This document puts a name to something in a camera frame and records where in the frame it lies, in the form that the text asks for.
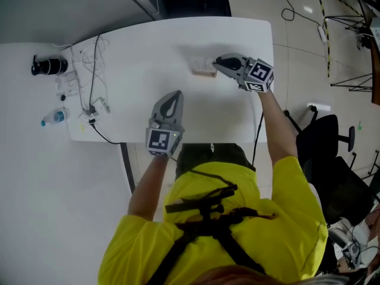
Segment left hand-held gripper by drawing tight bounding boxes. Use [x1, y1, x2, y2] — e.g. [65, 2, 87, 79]
[145, 90, 185, 157]

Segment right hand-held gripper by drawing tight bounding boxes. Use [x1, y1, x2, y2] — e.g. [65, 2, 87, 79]
[213, 52, 275, 93]

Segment small clear plastic box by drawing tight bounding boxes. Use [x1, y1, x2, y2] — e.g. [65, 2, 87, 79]
[189, 56, 216, 73]

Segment person's left forearm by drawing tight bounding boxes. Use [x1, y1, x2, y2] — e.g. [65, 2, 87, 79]
[127, 154, 172, 222]

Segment person's right forearm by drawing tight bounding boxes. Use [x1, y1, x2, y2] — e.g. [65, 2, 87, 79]
[256, 89, 299, 169]

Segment dark trousers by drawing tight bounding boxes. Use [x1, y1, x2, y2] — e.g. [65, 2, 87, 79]
[175, 142, 257, 181]

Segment yellow black floor tape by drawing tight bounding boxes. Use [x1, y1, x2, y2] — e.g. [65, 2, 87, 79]
[317, 0, 365, 78]

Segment clear water bottle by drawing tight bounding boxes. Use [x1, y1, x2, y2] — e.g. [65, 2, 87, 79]
[40, 107, 71, 127]

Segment black office chair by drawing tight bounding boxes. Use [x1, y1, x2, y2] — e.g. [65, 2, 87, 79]
[283, 105, 380, 226]

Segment black flask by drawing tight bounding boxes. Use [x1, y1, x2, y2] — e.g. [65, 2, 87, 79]
[31, 55, 69, 77]

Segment yellow shirt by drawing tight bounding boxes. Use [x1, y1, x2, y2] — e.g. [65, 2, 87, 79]
[97, 156, 329, 285]

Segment grey partition cabinet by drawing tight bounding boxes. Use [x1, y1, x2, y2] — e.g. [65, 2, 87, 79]
[0, 0, 162, 45]

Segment white clutter pile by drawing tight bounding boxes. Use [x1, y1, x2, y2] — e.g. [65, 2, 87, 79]
[328, 206, 380, 270]

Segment black floor cable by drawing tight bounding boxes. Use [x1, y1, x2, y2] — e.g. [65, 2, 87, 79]
[266, 0, 323, 27]

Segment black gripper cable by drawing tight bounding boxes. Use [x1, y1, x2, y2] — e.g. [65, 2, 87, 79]
[251, 111, 265, 167]

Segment white cable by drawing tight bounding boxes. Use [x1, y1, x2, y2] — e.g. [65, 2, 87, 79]
[52, 36, 111, 115]

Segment black power cable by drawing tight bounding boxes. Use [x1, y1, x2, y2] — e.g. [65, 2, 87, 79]
[88, 34, 122, 145]

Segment black chest camera mount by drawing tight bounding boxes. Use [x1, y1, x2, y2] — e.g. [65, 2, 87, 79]
[164, 183, 239, 222]

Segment black harness straps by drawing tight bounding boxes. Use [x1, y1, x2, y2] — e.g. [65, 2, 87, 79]
[145, 206, 276, 285]

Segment wooden table with wire legs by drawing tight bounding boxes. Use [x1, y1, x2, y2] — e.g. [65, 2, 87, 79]
[325, 0, 380, 106]

